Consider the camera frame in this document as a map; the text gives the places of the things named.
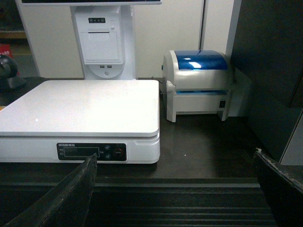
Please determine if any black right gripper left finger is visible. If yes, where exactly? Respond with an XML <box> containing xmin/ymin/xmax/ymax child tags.
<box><xmin>5</xmin><ymin>154</ymin><xmax>97</xmax><ymax>227</ymax></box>

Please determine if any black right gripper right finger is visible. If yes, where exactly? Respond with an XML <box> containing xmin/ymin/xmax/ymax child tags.
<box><xmin>253</xmin><ymin>150</ymin><xmax>303</xmax><ymax>227</ymax></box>

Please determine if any black ribbed checkout counter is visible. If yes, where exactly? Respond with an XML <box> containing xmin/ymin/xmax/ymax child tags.
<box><xmin>0</xmin><ymin>76</ymin><xmax>303</xmax><ymax>227</ymax></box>

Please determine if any white checkout scale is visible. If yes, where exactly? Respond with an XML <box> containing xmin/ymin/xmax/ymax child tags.
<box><xmin>0</xmin><ymin>80</ymin><xmax>160</xmax><ymax>164</ymax></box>

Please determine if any white and blue label printer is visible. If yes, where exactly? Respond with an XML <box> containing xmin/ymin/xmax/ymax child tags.
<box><xmin>162</xmin><ymin>50</ymin><xmax>233</xmax><ymax>122</ymax></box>

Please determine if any black barcode scanner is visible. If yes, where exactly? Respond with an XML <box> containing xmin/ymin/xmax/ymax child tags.
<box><xmin>0</xmin><ymin>55</ymin><xmax>27</xmax><ymax>92</ymax></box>

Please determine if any red fire extinguisher box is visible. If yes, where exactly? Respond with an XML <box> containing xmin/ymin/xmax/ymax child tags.
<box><xmin>0</xmin><ymin>44</ymin><xmax>13</xmax><ymax>58</ymax></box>

